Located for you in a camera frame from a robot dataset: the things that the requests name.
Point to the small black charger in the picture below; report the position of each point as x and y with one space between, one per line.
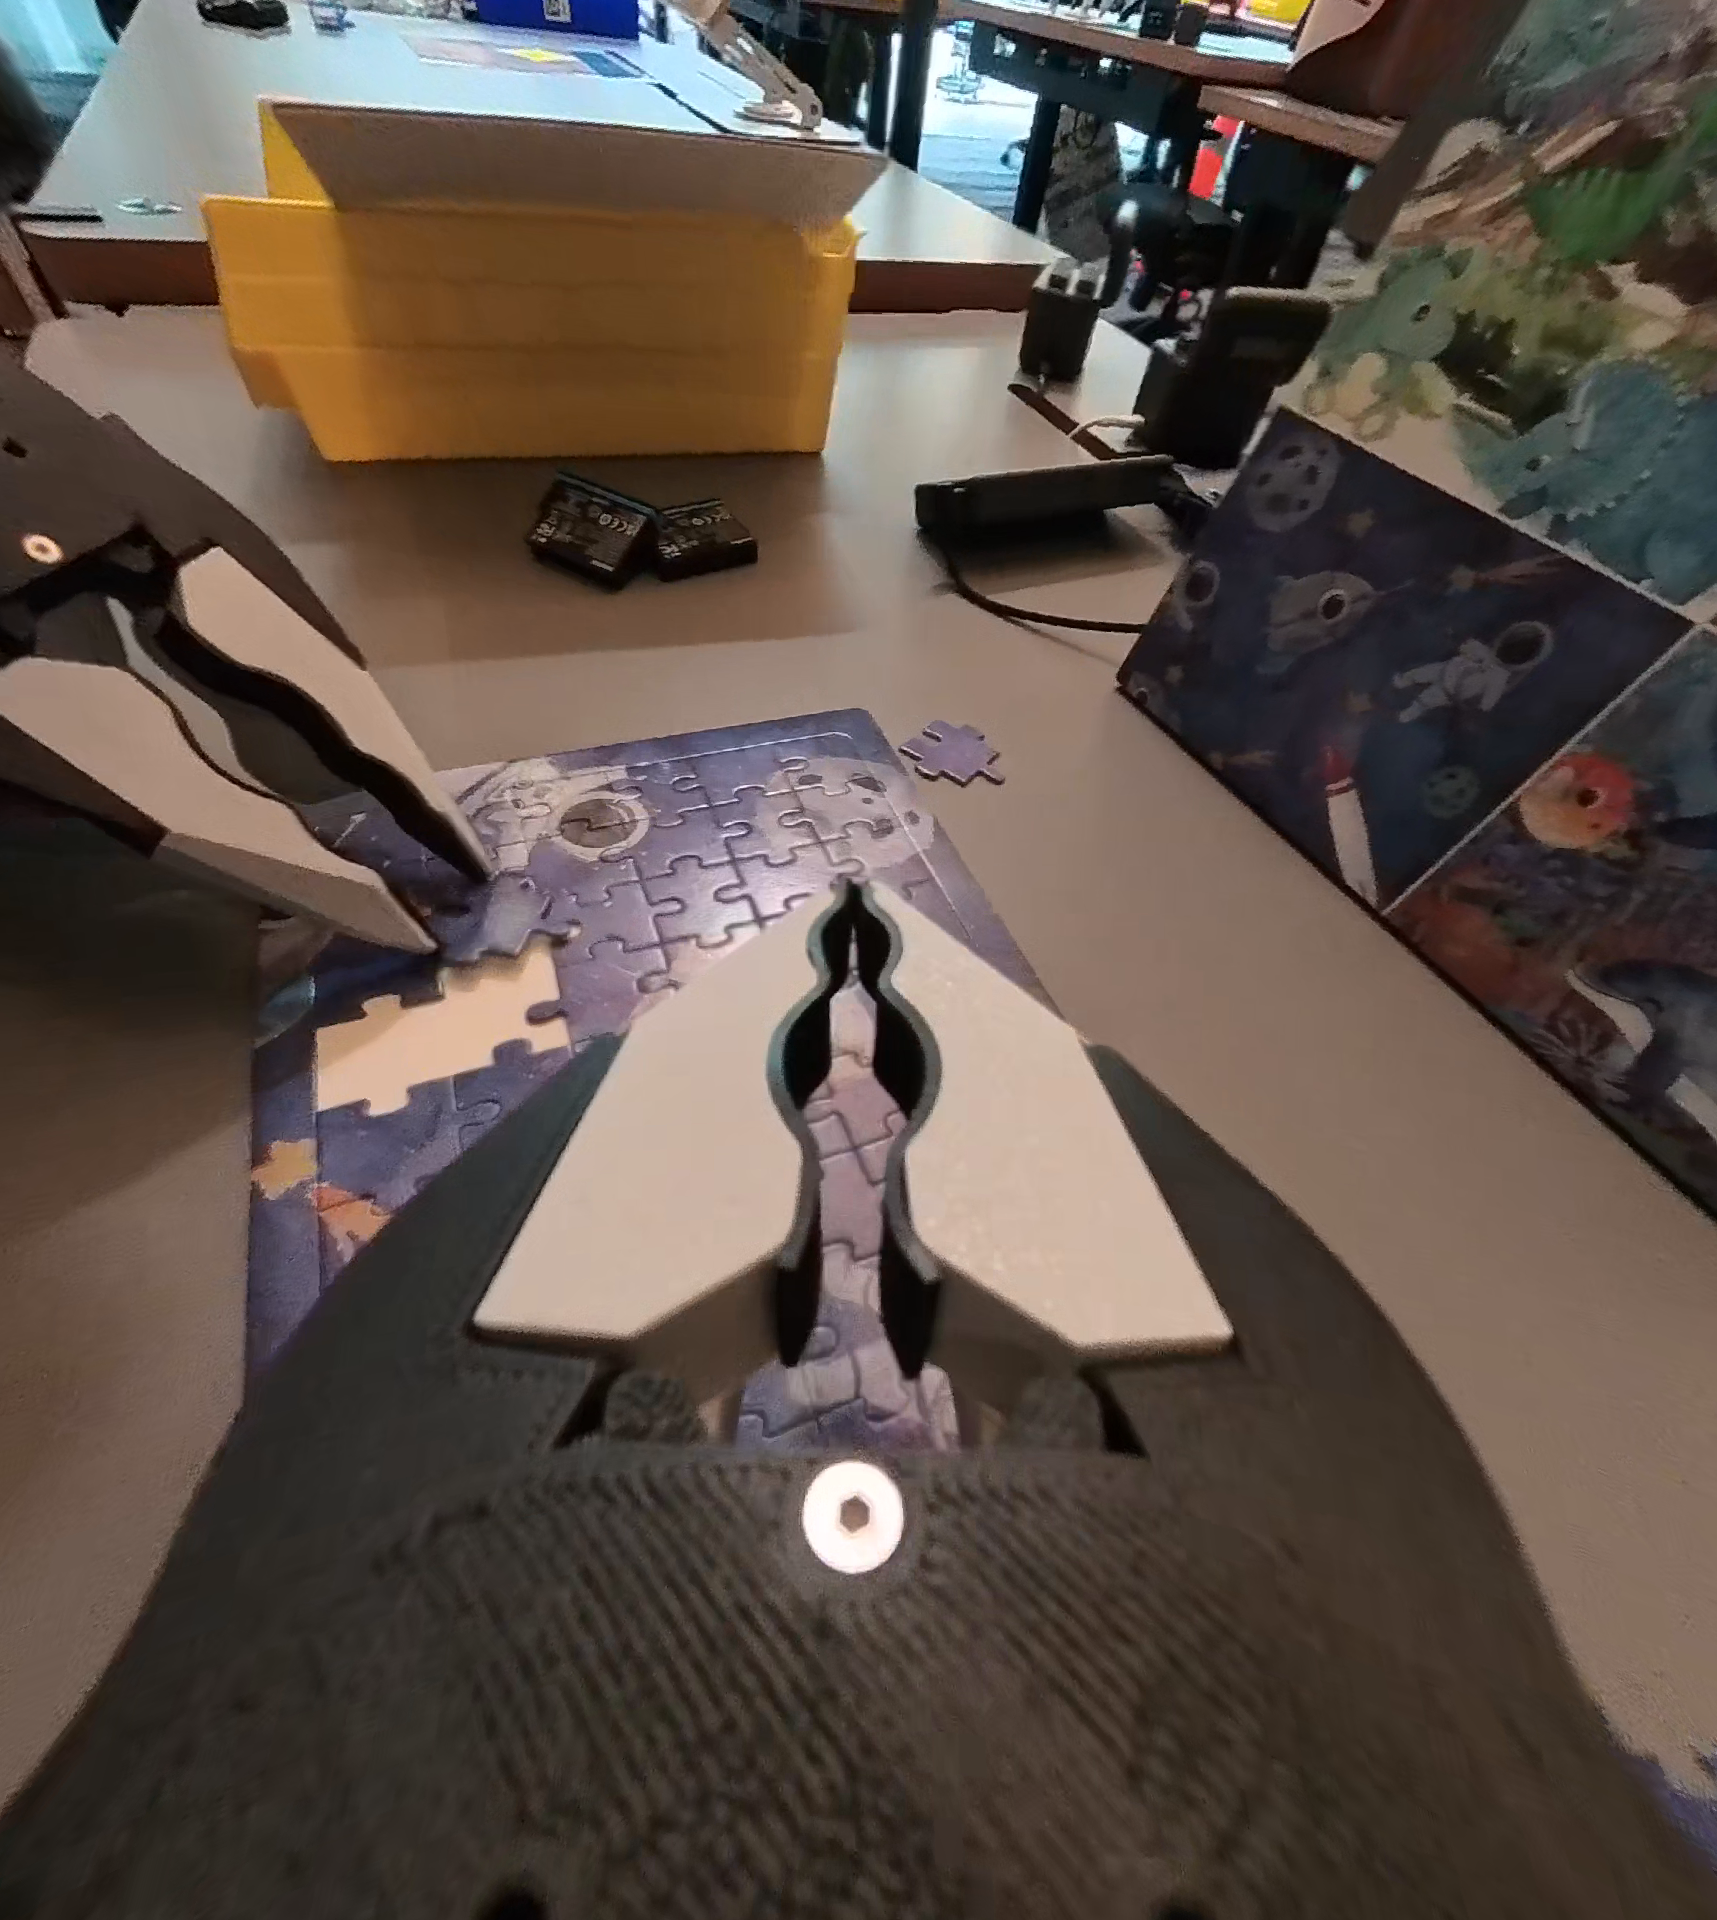
1061 322

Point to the yellow plastic bin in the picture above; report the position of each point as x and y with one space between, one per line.
499 330

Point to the puzzle box lid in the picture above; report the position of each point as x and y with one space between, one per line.
1546 721

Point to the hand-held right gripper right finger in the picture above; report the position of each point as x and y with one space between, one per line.
1068 1215

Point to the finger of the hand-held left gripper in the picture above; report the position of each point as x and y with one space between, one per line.
122 751
302 661

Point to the black battery charger case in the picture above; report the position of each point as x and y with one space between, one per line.
1038 494

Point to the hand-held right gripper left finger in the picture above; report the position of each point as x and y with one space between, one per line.
618 1215

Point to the black device on stand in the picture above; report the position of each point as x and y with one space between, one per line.
1233 361

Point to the space jigsaw puzzle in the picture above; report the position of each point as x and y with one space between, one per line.
739 854

